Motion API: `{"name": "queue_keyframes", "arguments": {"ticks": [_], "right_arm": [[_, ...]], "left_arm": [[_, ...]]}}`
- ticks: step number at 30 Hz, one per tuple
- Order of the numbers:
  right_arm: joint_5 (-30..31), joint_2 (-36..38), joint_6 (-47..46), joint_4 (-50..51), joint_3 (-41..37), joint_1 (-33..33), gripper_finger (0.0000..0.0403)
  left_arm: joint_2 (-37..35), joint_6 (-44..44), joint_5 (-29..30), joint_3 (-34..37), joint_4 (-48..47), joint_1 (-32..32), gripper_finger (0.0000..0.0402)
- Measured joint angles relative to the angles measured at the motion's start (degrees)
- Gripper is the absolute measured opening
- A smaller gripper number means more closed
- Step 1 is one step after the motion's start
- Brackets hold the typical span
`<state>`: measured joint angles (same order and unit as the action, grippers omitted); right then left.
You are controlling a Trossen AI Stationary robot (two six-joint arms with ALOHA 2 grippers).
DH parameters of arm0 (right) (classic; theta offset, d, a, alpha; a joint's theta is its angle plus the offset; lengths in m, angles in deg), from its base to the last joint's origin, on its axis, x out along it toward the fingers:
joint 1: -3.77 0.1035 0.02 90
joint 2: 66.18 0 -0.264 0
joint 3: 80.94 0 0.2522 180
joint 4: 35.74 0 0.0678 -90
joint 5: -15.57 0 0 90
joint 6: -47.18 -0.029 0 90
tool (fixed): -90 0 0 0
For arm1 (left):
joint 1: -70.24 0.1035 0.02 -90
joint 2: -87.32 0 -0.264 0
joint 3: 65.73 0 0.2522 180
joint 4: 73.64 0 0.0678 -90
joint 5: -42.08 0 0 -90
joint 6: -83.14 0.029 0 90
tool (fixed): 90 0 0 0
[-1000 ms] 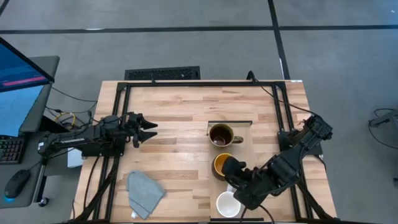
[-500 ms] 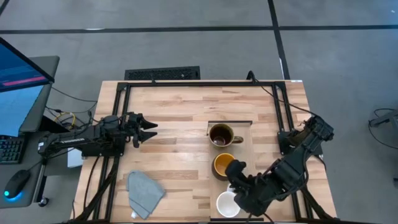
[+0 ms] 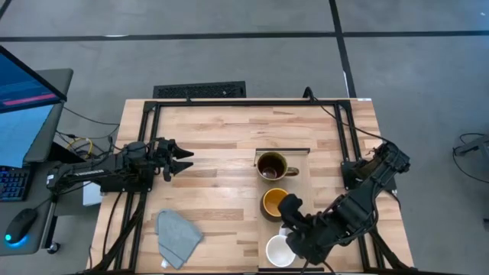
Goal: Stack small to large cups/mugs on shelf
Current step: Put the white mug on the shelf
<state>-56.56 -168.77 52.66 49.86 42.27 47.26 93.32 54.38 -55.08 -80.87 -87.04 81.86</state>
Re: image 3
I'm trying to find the grey computer desk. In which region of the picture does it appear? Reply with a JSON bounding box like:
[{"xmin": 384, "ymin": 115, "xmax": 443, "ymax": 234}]
[{"xmin": 0, "ymin": 67, "xmax": 75, "ymax": 257}]

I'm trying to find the grey cloth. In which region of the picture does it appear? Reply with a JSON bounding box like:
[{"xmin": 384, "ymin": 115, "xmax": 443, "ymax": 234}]
[{"xmin": 154, "ymin": 209, "xmax": 205, "ymax": 270}]

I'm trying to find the black aluminium table frame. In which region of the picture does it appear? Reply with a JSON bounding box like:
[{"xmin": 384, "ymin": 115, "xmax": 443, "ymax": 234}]
[{"xmin": 86, "ymin": 97, "xmax": 419, "ymax": 275}]

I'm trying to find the black keyboard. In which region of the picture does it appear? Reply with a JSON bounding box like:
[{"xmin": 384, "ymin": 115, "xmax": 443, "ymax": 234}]
[{"xmin": 0, "ymin": 164, "xmax": 32, "ymax": 203}]

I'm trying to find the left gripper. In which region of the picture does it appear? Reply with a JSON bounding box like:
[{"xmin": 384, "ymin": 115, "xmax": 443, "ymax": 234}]
[{"xmin": 150, "ymin": 137, "xmax": 196, "ymax": 183}]

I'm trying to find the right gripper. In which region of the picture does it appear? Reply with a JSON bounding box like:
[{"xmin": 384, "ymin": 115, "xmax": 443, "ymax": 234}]
[{"xmin": 277, "ymin": 193, "xmax": 347, "ymax": 267}]

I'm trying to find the black computer mouse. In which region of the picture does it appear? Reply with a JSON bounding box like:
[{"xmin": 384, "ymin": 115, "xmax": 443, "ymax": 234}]
[{"xmin": 4, "ymin": 208, "xmax": 38, "ymax": 245}]

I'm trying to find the yellow cable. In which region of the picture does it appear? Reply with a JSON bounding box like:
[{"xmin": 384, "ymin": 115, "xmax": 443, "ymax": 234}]
[{"xmin": 66, "ymin": 136, "xmax": 95, "ymax": 160}]

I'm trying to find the white box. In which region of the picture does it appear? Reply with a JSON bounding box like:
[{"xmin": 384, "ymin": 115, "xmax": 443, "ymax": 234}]
[{"xmin": 82, "ymin": 182, "xmax": 103, "ymax": 208}]

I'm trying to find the large olive green mug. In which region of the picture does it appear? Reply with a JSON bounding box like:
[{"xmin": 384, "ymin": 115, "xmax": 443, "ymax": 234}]
[{"xmin": 255, "ymin": 150, "xmax": 301, "ymax": 183}]

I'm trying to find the black cable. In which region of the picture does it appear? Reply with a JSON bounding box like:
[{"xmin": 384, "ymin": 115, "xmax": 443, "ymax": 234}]
[
  {"xmin": 62, "ymin": 105, "xmax": 121, "ymax": 128},
  {"xmin": 303, "ymin": 86, "xmax": 389, "ymax": 145}
]

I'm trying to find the dark brown mug yellow inside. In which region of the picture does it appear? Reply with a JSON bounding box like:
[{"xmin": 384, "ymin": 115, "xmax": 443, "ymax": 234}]
[{"xmin": 260, "ymin": 187, "xmax": 290, "ymax": 224}]

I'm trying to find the computer monitor blue screen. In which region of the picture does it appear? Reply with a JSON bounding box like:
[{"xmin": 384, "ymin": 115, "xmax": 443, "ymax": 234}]
[{"xmin": 0, "ymin": 44, "xmax": 69, "ymax": 170}]

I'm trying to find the white mug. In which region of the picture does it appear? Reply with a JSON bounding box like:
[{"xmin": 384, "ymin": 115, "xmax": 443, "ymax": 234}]
[{"xmin": 265, "ymin": 225, "xmax": 297, "ymax": 268}]

